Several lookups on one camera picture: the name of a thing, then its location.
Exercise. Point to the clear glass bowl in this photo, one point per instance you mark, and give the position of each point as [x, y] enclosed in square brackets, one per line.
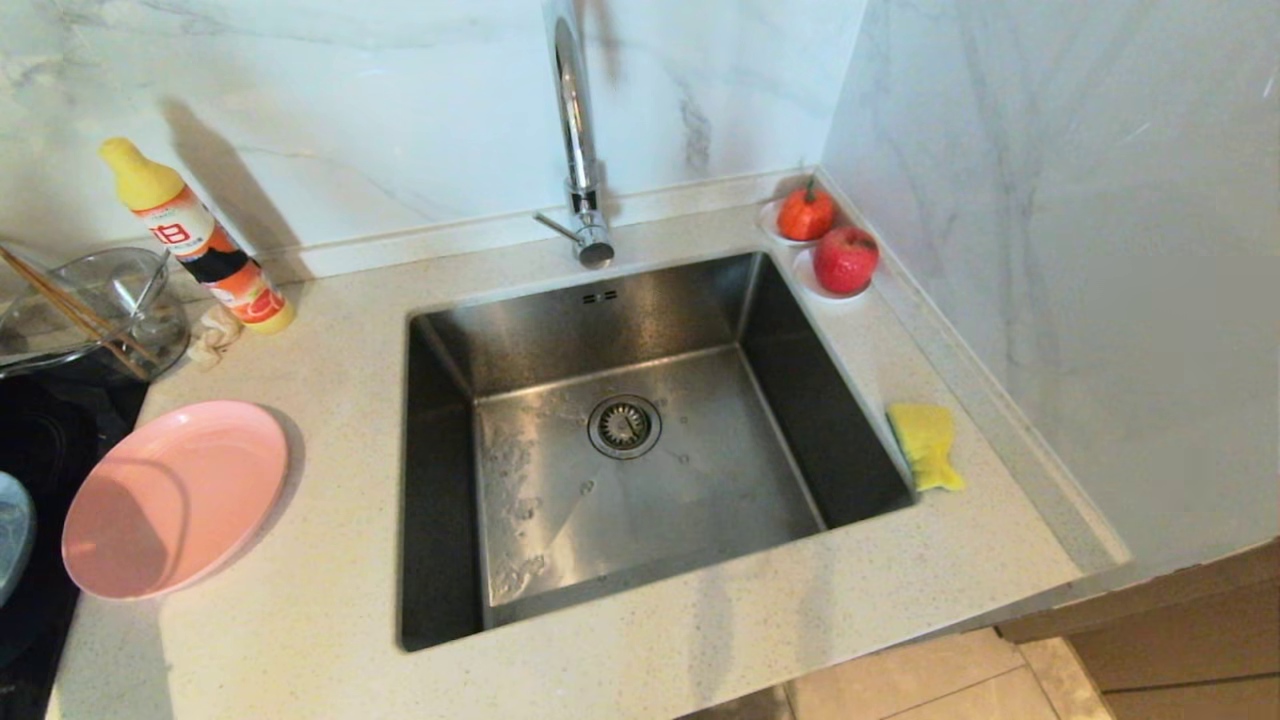
[155, 300]

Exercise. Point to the red toy apple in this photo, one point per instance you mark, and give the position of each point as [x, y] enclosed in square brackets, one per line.
[845, 260]

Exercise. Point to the light blue plate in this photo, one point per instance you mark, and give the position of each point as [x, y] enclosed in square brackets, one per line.
[14, 535]

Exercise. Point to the metal drain strainer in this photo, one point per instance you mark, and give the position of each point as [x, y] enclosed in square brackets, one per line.
[624, 426]

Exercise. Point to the black induction cooktop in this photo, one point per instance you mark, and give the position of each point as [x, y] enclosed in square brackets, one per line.
[50, 420]

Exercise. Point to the chrome faucet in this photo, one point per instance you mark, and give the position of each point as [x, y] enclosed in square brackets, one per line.
[578, 130]

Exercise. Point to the yellow green sponge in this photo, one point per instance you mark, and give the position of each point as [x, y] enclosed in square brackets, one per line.
[925, 440]

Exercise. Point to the orange toy pumpkin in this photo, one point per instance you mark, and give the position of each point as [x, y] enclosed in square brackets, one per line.
[806, 213]

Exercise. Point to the pink plate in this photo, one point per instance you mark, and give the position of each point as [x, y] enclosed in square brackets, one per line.
[175, 500]

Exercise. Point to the small white dish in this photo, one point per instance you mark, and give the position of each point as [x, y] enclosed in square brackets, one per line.
[808, 285]
[768, 228]

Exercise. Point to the crumpled beige rag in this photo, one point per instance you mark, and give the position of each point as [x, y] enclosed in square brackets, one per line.
[212, 335]

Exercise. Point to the orange dish soap bottle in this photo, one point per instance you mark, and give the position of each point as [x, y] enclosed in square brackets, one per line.
[205, 245]

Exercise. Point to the wooden cabinet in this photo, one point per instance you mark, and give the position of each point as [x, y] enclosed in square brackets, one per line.
[1180, 640]

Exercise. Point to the wooden chopstick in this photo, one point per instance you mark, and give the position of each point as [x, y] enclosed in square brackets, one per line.
[75, 330]
[65, 305]

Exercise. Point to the stainless steel sink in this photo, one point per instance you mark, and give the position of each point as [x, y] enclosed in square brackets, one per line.
[700, 430]

